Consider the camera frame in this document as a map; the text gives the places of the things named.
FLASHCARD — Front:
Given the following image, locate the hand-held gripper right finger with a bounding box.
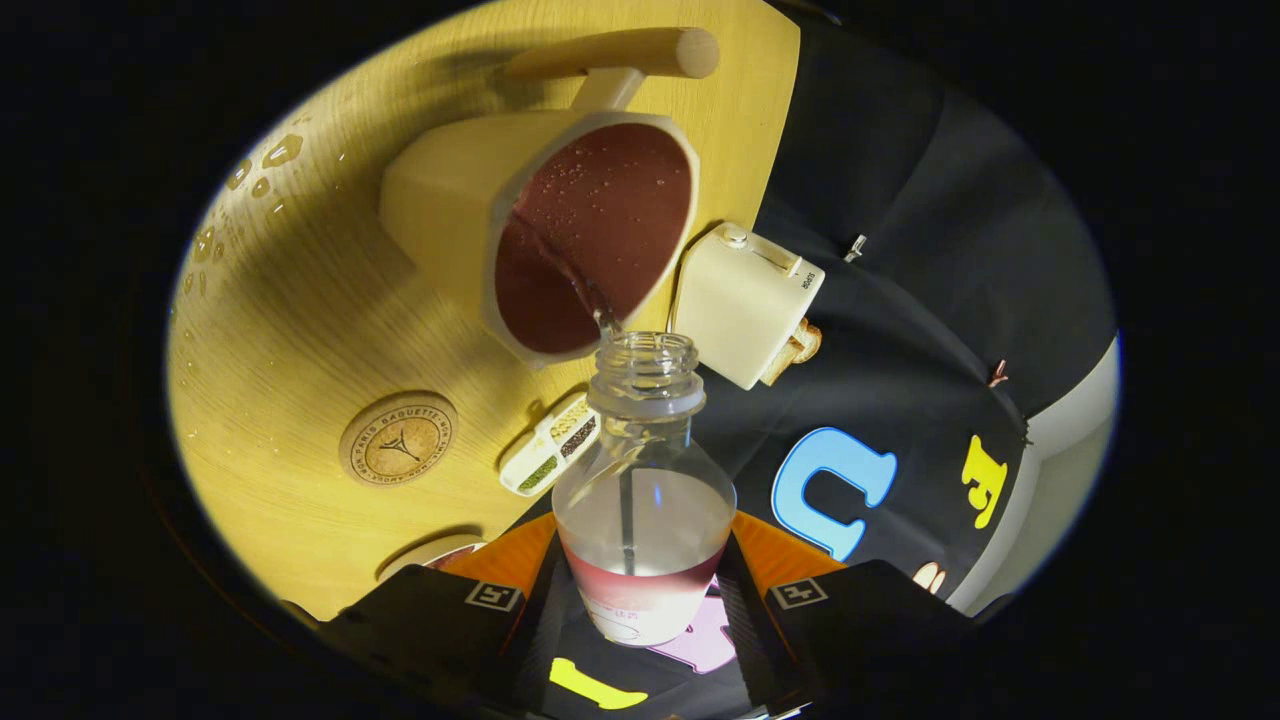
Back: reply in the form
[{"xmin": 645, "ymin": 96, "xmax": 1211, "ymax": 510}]
[{"xmin": 716, "ymin": 510, "xmax": 976, "ymax": 715}]

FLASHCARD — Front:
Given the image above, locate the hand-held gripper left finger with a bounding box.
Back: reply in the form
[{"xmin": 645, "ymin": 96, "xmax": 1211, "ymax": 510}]
[{"xmin": 318, "ymin": 512, "xmax": 574, "ymax": 717}]

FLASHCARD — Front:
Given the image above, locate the clear juice bottle pink label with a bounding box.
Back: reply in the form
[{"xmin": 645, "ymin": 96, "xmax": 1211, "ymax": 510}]
[{"xmin": 552, "ymin": 331, "xmax": 738, "ymax": 648}]

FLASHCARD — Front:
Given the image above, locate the round wooden coaster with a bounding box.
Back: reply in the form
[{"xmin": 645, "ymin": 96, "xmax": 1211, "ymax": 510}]
[{"xmin": 338, "ymin": 390, "xmax": 460, "ymax": 488}]

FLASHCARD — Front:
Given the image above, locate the beige cup with wooden handle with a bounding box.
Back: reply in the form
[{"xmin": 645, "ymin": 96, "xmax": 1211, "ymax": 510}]
[{"xmin": 378, "ymin": 27, "xmax": 721, "ymax": 369}]

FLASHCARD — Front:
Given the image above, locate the white round plate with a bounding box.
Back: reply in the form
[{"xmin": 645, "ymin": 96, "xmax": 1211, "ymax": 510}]
[{"xmin": 377, "ymin": 532, "xmax": 488, "ymax": 583}]

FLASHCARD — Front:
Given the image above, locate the white divided dish with grains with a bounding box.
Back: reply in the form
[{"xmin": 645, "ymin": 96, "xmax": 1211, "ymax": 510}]
[{"xmin": 497, "ymin": 392, "xmax": 603, "ymax": 498}]

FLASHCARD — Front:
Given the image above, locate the white toaster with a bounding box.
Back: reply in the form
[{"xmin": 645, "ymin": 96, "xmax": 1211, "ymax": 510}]
[{"xmin": 668, "ymin": 222, "xmax": 827, "ymax": 391}]

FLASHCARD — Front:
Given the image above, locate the wooden table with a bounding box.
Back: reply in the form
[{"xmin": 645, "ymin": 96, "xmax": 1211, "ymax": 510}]
[{"xmin": 165, "ymin": 0, "xmax": 801, "ymax": 623}]

